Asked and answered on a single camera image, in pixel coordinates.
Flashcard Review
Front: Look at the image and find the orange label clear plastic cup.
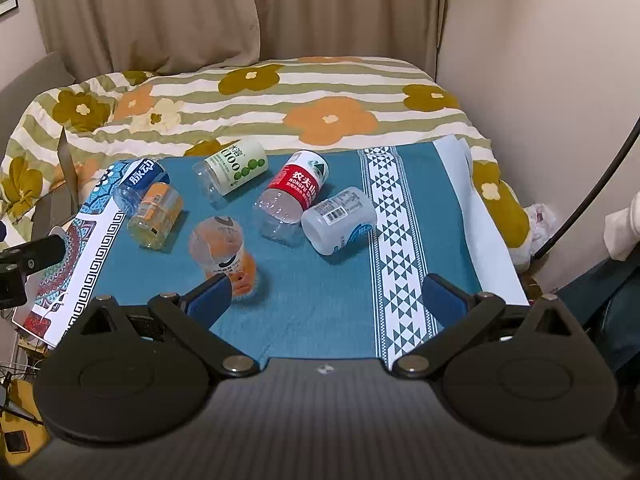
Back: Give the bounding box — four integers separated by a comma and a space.
188, 216, 259, 301

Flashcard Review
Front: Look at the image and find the white label clear plastic cup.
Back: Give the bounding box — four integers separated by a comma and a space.
301, 186, 378, 256

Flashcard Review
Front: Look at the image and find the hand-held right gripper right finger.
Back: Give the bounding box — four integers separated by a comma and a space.
392, 273, 582, 380

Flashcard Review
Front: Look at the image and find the teal patterned cloth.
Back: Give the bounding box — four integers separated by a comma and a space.
15, 137, 531, 366

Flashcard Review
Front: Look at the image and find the white cloth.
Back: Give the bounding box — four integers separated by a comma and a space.
604, 207, 640, 261

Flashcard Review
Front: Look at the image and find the floral striped blanket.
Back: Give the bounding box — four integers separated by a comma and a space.
0, 56, 532, 261

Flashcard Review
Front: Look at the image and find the yellow label clear plastic cup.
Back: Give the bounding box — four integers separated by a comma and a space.
126, 182, 185, 251

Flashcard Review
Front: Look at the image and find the blue label clear plastic cup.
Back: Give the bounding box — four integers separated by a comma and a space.
112, 157, 172, 213

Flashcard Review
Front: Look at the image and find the grey upholstered headboard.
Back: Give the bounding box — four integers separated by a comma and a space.
0, 51, 76, 126

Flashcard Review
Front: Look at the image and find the black cable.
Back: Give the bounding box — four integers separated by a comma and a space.
529, 115, 640, 261

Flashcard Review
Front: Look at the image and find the green label clear plastic cup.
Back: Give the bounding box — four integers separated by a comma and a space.
192, 139, 270, 207

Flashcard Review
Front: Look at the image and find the red label clear plastic cup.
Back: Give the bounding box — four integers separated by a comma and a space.
253, 150, 331, 247

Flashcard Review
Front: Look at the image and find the grey laptop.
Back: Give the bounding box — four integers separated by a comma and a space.
30, 127, 83, 233

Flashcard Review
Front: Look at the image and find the blue denim clothing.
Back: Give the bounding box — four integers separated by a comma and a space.
555, 255, 640, 376

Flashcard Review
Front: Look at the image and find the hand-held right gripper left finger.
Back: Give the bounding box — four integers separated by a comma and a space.
79, 274, 261, 379

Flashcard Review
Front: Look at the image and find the white plastic bag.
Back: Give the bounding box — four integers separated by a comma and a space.
522, 203, 557, 256

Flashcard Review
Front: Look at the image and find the beige curtain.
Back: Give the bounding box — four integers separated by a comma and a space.
27, 0, 448, 81

